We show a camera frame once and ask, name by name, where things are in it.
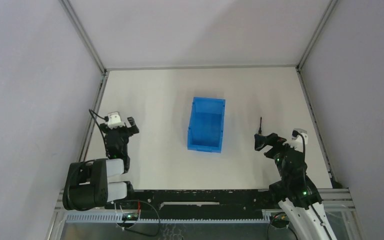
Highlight white cable duct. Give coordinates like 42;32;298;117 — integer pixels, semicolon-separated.
65;211;272;223

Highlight blue plastic bin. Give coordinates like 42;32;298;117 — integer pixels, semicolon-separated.
187;97;226;154

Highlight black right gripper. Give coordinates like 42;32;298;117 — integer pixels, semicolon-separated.
254;132;300;182

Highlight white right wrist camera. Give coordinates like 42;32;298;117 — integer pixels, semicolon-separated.
283;128;309;148

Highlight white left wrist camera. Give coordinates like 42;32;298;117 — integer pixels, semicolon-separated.
107;111;125;129

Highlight black mounting rail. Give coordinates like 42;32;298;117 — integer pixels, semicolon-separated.
104;189;279;220

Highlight small green circuit board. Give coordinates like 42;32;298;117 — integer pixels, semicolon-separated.
122;213;139;222

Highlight black cable loop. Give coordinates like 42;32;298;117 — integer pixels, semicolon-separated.
114;199;162;238

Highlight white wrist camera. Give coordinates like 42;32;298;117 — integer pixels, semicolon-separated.
283;128;309;148
107;111;125;129

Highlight black screwdriver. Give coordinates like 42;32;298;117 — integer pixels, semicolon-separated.
258;117;262;136

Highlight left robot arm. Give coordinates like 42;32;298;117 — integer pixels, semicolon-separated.
62;115;140;211

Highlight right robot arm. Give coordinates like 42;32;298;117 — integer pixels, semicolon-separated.
254;129;337;240

